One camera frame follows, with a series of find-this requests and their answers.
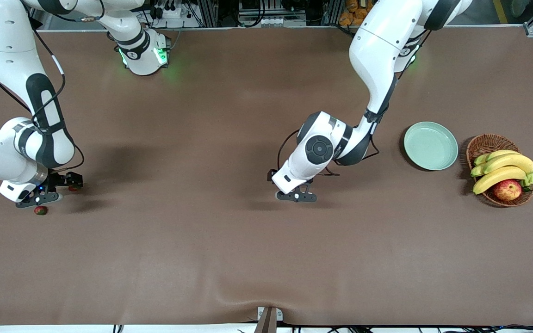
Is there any light green round plate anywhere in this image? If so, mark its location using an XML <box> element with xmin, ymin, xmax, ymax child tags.
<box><xmin>403</xmin><ymin>121</ymin><xmax>459</xmax><ymax>171</ymax></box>

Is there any brown table mat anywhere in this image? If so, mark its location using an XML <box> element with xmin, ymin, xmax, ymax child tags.
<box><xmin>0</xmin><ymin>25</ymin><xmax>533</xmax><ymax>327</ymax></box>

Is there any pile of orange round items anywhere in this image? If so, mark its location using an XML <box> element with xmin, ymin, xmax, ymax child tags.
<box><xmin>339</xmin><ymin>0</ymin><xmax>378</xmax><ymax>26</ymax></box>

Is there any white power strip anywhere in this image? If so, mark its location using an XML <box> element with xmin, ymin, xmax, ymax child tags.
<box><xmin>153</xmin><ymin>0</ymin><xmax>185</xmax><ymax>19</ymax></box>

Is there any brown wicker basket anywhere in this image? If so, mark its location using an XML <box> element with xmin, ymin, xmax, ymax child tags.
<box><xmin>466</xmin><ymin>134</ymin><xmax>533</xmax><ymax>208</ymax></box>

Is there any small greenish yellow banana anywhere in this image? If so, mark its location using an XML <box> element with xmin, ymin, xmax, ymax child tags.
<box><xmin>474</xmin><ymin>150</ymin><xmax>521</xmax><ymax>166</ymax></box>

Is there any large yellow banana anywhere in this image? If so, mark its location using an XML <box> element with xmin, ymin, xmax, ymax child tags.
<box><xmin>471</xmin><ymin>154</ymin><xmax>533</xmax><ymax>177</ymax></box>
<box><xmin>473</xmin><ymin>166</ymin><xmax>528</xmax><ymax>195</ymax></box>

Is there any red yellow apple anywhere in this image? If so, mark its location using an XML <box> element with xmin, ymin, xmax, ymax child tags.
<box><xmin>493</xmin><ymin>179</ymin><xmax>523</xmax><ymax>202</ymax></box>

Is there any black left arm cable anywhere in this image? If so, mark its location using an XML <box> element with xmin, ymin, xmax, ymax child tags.
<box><xmin>277</xmin><ymin>28</ymin><xmax>434</xmax><ymax>177</ymax></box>

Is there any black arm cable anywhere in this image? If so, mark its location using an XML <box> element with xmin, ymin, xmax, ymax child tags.
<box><xmin>0</xmin><ymin>0</ymin><xmax>105</xmax><ymax>174</ymax></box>
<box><xmin>277</xmin><ymin>28</ymin><xmax>434</xmax><ymax>177</ymax></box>

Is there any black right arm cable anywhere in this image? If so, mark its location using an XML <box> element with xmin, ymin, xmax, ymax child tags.
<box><xmin>0</xmin><ymin>0</ymin><xmax>105</xmax><ymax>174</ymax></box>

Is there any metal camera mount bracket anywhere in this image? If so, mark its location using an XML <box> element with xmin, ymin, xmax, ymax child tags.
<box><xmin>254</xmin><ymin>306</ymin><xmax>284</xmax><ymax>333</ymax></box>

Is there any aluminium profile post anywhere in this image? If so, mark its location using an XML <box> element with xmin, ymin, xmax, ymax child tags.
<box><xmin>322</xmin><ymin>0</ymin><xmax>341</xmax><ymax>26</ymax></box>
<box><xmin>196</xmin><ymin>0</ymin><xmax>219</xmax><ymax>27</ymax></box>

